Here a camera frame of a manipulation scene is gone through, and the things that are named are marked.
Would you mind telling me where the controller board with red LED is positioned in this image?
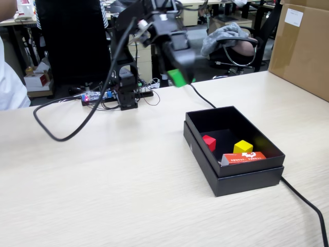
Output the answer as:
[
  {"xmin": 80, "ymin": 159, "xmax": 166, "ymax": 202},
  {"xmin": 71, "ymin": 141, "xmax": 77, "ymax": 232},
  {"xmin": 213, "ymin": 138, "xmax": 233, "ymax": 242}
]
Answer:
[{"xmin": 81, "ymin": 89, "xmax": 155, "ymax": 107}]

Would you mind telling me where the person in white shirt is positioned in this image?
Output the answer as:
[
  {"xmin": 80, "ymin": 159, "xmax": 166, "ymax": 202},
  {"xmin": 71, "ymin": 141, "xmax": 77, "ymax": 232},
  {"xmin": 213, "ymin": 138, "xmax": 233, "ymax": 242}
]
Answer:
[{"xmin": 0, "ymin": 0, "xmax": 31, "ymax": 111}]

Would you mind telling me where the yellow wooden cube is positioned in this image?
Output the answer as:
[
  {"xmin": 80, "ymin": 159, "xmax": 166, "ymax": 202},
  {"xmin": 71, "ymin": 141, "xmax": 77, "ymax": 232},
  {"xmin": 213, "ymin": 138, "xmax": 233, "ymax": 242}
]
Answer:
[{"xmin": 233, "ymin": 139, "xmax": 254, "ymax": 154}]

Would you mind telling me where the red wooden cube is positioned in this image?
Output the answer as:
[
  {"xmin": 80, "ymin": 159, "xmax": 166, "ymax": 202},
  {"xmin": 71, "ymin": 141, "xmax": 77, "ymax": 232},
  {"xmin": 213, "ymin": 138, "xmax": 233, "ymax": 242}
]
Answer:
[{"xmin": 202, "ymin": 134, "xmax": 216, "ymax": 152}]

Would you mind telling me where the white and red small box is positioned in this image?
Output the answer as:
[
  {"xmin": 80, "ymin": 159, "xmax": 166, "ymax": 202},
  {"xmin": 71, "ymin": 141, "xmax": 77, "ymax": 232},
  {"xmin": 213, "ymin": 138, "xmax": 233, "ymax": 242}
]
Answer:
[{"xmin": 24, "ymin": 74, "xmax": 49, "ymax": 87}]

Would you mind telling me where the long black power cable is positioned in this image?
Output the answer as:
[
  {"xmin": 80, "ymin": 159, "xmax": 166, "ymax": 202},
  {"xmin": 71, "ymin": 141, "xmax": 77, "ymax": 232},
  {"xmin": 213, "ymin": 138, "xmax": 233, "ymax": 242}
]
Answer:
[{"xmin": 189, "ymin": 82, "xmax": 329, "ymax": 247}]

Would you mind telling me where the black vertical pole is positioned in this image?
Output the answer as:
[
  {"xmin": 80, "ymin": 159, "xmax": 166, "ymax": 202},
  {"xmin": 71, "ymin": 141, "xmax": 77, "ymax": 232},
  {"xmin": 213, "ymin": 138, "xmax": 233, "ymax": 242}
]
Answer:
[{"xmin": 158, "ymin": 50, "xmax": 171, "ymax": 87}]

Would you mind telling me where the thick black camera cable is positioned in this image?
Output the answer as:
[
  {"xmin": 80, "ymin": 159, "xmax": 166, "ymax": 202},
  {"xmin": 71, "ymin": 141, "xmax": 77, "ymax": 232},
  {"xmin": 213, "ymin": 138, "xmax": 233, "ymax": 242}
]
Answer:
[{"xmin": 33, "ymin": 16, "xmax": 137, "ymax": 142}]

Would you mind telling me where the orange carton pack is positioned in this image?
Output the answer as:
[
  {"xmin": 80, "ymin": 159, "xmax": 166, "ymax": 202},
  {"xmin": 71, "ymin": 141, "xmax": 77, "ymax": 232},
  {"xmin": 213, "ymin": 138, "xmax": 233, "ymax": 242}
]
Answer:
[{"xmin": 221, "ymin": 151, "xmax": 267, "ymax": 167}]

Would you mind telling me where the large brown cardboard box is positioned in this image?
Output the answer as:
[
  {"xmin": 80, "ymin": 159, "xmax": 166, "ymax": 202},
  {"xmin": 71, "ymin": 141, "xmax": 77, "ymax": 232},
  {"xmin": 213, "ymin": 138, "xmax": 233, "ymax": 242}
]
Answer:
[{"xmin": 268, "ymin": 0, "xmax": 329, "ymax": 102}]

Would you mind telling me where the black cardboard box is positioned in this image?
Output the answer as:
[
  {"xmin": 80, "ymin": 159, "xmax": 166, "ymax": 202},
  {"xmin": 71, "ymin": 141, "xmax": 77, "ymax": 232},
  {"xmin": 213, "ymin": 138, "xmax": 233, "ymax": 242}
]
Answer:
[{"xmin": 185, "ymin": 105, "xmax": 286, "ymax": 178}]

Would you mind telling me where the black open box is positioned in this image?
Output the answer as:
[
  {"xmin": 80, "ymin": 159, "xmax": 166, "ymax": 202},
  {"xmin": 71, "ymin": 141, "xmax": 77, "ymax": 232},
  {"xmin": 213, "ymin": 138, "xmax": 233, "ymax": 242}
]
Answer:
[{"xmin": 183, "ymin": 120, "xmax": 285, "ymax": 198}]

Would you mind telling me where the black office chair back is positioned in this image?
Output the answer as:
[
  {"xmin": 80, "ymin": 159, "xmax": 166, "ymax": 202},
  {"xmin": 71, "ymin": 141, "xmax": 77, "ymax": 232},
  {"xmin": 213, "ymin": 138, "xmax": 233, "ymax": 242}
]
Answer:
[{"xmin": 34, "ymin": 0, "xmax": 112, "ymax": 86}]

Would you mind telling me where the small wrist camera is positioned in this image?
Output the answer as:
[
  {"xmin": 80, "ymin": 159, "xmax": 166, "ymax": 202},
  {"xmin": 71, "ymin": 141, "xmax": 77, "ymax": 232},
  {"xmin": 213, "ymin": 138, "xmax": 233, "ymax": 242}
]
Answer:
[{"xmin": 135, "ymin": 19, "xmax": 153, "ymax": 47}]

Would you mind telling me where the green wooden cube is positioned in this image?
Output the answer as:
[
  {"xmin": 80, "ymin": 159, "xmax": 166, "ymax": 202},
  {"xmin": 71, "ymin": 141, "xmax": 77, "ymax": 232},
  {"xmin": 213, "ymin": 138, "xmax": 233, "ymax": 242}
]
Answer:
[{"xmin": 167, "ymin": 68, "xmax": 188, "ymax": 88}]

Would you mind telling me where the chrome armrest office chair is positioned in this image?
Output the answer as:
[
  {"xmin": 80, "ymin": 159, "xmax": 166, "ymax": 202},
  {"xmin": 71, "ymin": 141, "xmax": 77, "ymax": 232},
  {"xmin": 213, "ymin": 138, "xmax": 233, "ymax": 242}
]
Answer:
[{"xmin": 209, "ymin": 0, "xmax": 281, "ymax": 79}]

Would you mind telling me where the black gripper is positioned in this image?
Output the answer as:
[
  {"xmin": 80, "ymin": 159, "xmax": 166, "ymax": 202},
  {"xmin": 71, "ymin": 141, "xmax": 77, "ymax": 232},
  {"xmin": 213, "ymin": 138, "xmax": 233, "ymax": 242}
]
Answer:
[{"xmin": 148, "ymin": 10, "xmax": 197, "ymax": 84}]

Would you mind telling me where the beige drawer cabinet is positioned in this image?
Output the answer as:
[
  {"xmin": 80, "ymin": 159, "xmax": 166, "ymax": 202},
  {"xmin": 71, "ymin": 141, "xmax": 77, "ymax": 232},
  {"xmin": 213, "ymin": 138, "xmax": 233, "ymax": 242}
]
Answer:
[{"xmin": 128, "ymin": 34, "xmax": 153, "ymax": 80}]

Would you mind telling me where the grey blanket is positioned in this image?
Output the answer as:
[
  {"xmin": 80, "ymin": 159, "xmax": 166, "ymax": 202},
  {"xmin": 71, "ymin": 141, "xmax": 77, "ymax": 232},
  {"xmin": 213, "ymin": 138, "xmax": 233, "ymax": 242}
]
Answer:
[{"xmin": 200, "ymin": 22, "xmax": 249, "ymax": 57}]

